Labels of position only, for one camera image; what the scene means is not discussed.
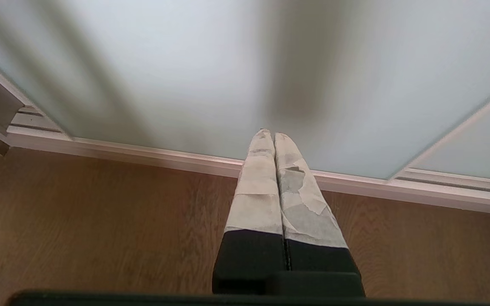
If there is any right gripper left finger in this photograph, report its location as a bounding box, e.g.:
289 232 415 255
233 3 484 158
212 129 289 295

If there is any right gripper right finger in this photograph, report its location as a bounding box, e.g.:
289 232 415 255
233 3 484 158
274 133 365 297

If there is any frosted glass sliding wardrobe door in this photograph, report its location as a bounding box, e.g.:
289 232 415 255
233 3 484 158
0 0 490 180
409 83 490 184

